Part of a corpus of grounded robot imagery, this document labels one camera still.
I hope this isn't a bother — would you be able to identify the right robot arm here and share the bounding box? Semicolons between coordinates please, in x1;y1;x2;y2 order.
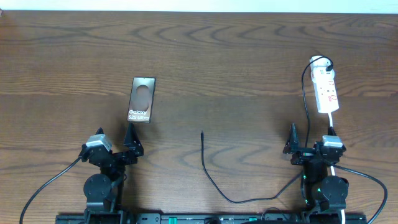
283;124;349;223

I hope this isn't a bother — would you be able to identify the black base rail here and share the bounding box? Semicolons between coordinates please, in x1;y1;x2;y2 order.
55;212;368;224

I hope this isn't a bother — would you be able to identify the black USB charging cable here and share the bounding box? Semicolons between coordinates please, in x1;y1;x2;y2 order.
200;55;335;205

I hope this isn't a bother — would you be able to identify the white power strip cord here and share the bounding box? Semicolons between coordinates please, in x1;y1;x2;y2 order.
328;112;346;224

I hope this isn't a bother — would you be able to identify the white power strip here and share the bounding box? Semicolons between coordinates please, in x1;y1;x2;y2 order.
310;55;339;114

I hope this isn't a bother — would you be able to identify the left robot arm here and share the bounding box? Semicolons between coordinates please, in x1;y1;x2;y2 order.
78;123;144;223

